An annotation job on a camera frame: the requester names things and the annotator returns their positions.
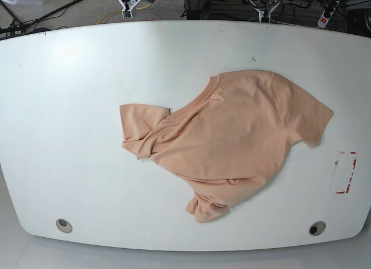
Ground peach T-shirt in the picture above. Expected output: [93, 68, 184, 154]
[119, 70, 333, 223]

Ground left table grommet hole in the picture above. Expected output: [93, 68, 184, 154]
[56, 219, 72, 234]

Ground table grommet hole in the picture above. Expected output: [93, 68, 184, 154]
[308, 221, 326, 236]
[56, 219, 72, 234]

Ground right table grommet hole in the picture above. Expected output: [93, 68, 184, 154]
[308, 221, 326, 236]

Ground red tape rectangle marking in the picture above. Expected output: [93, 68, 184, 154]
[332, 151, 357, 195]

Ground white power strip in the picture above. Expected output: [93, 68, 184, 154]
[317, 0, 341, 29]

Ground black tripod stand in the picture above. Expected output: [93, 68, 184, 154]
[0, 0, 85, 38]

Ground yellow cable on floor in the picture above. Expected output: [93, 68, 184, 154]
[100, 2, 151, 25]

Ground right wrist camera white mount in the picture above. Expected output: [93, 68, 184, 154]
[118, 0, 140, 19]

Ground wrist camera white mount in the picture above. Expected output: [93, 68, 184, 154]
[255, 4, 279, 23]
[118, 0, 140, 19]

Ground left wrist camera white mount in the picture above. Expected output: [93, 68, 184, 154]
[255, 4, 279, 23]

